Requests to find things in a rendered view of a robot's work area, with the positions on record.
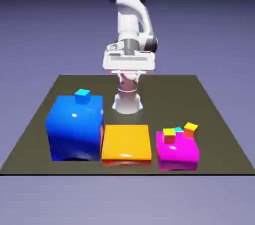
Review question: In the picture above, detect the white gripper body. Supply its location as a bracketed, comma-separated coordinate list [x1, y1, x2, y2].
[103, 49, 156, 75]

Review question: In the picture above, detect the large blue box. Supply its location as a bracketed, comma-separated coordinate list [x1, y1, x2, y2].
[44, 95, 105, 162]

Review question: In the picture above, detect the small yellow cube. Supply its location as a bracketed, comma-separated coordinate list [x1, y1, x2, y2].
[162, 128, 176, 144]
[183, 122, 199, 140]

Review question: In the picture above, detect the large orange box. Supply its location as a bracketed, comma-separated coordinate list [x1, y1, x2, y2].
[101, 124, 152, 166]

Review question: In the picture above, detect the large magenta box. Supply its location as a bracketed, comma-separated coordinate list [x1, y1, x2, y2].
[155, 130, 200, 171]

